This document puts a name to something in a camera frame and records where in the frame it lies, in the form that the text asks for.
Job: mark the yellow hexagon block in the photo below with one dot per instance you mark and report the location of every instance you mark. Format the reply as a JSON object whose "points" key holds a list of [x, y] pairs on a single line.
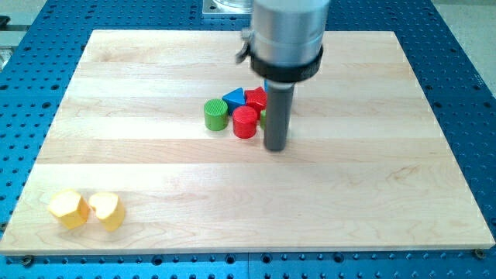
{"points": [[69, 208]]}

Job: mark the blue triangle block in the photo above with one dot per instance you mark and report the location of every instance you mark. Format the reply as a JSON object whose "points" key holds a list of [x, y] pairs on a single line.
{"points": [[234, 99]]}

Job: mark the green cylinder block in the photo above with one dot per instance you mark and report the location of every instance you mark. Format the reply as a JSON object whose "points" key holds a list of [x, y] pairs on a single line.
{"points": [[216, 114]]}

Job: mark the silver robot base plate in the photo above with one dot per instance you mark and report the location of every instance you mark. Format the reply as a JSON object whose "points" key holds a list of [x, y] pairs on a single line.
{"points": [[224, 7]]}

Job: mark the green block behind rod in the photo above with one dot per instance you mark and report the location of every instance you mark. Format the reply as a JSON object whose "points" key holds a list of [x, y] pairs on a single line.
{"points": [[263, 119]]}

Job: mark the red cylinder block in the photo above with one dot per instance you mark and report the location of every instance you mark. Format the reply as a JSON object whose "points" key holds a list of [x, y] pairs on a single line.
{"points": [[244, 122]]}

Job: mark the yellow heart block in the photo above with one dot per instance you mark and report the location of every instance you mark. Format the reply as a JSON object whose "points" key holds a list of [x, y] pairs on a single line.
{"points": [[108, 209]]}

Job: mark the light wooden board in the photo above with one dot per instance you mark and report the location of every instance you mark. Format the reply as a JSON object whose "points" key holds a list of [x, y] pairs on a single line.
{"points": [[366, 165]]}

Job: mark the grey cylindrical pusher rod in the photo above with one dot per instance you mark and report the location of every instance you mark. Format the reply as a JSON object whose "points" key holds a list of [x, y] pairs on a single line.
{"points": [[278, 114]]}

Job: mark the red star block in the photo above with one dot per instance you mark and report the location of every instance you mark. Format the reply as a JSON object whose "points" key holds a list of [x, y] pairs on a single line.
{"points": [[256, 99]]}

